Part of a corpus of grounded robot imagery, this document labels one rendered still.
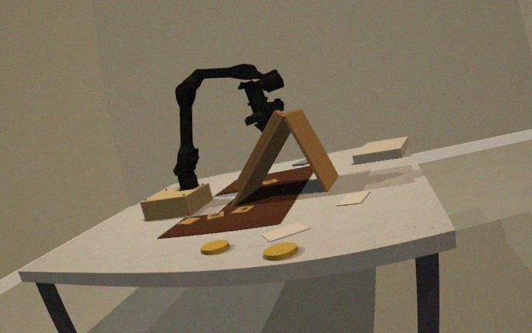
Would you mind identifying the yellow flat disc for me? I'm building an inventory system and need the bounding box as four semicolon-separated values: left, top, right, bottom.
263;243;297;261
201;240;230;255

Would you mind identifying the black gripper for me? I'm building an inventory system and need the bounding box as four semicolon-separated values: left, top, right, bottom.
245;95;273;132

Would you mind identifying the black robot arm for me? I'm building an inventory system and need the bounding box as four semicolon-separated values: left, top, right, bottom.
173;64;284;192

